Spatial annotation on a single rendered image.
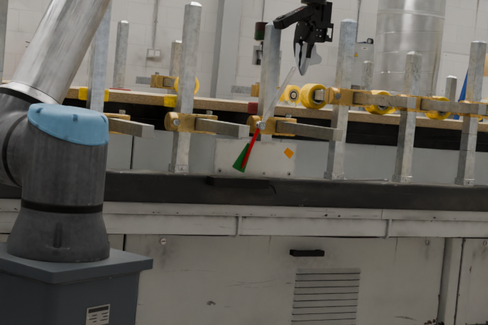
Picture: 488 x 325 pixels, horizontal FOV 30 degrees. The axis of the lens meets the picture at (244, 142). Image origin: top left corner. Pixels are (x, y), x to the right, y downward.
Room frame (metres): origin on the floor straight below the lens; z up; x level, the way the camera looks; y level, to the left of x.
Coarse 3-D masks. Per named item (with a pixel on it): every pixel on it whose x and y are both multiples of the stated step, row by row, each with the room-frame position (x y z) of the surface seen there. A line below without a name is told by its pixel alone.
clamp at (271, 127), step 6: (252, 120) 2.54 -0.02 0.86; (258, 120) 2.53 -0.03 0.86; (270, 120) 2.55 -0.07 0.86; (276, 120) 2.55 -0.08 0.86; (282, 120) 2.56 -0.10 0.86; (288, 120) 2.57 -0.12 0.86; (294, 120) 2.58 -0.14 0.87; (252, 126) 2.53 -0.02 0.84; (270, 126) 2.55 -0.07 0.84; (276, 126) 2.55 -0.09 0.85; (252, 132) 2.54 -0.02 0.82; (264, 132) 2.54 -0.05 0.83; (270, 132) 2.55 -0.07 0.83; (276, 132) 2.56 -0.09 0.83
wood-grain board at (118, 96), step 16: (112, 96) 2.54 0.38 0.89; (128, 96) 2.56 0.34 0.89; (144, 96) 2.58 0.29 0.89; (160, 96) 2.61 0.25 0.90; (288, 112) 2.81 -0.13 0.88; (304, 112) 2.83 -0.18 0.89; (320, 112) 2.86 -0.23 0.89; (352, 112) 2.92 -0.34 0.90; (368, 112) 3.38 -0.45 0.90; (448, 128) 3.10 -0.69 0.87; (480, 128) 3.17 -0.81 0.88
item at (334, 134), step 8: (280, 128) 2.53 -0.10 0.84; (288, 128) 2.50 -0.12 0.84; (296, 128) 2.46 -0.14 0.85; (304, 128) 2.42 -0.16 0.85; (312, 128) 2.39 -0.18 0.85; (320, 128) 2.35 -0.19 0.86; (328, 128) 2.32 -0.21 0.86; (336, 128) 2.33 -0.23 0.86; (312, 136) 2.38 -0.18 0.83; (320, 136) 2.35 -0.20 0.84; (328, 136) 2.32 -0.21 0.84; (336, 136) 2.30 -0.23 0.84
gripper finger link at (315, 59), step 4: (304, 44) 2.50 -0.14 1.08; (304, 48) 2.50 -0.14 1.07; (312, 48) 2.51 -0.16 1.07; (316, 48) 2.52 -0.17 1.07; (304, 52) 2.50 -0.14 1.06; (312, 52) 2.51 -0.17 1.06; (316, 52) 2.52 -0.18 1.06; (304, 56) 2.50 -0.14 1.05; (312, 56) 2.51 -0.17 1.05; (316, 56) 2.52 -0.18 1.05; (320, 56) 2.53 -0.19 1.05; (304, 60) 2.50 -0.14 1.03; (308, 60) 2.50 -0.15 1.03; (312, 60) 2.51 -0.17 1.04; (316, 60) 2.52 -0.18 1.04; (320, 60) 2.53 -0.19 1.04; (304, 64) 2.50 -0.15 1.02; (308, 64) 2.50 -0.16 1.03; (312, 64) 2.52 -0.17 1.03; (316, 64) 2.52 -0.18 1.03; (300, 68) 2.51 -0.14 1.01; (304, 68) 2.51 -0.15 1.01; (304, 72) 2.51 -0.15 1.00
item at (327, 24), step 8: (304, 0) 2.51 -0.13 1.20; (312, 0) 2.50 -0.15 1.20; (320, 0) 2.50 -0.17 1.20; (312, 8) 2.51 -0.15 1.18; (320, 8) 2.53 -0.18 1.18; (328, 8) 2.53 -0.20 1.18; (312, 16) 2.51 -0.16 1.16; (320, 16) 2.53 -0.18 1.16; (328, 16) 2.53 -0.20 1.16; (296, 24) 2.54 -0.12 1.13; (304, 24) 2.51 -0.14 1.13; (312, 24) 2.49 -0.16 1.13; (320, 24) 2.50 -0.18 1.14; (328, 24) 2.52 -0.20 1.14; (296, 32) 2.54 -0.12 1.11; (304, 32) 2.50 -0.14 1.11; (320, 32) 2.52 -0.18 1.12; (304, 40) 2.50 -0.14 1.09; (320, 40) 2.52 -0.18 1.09; (328, 40) 2.52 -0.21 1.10
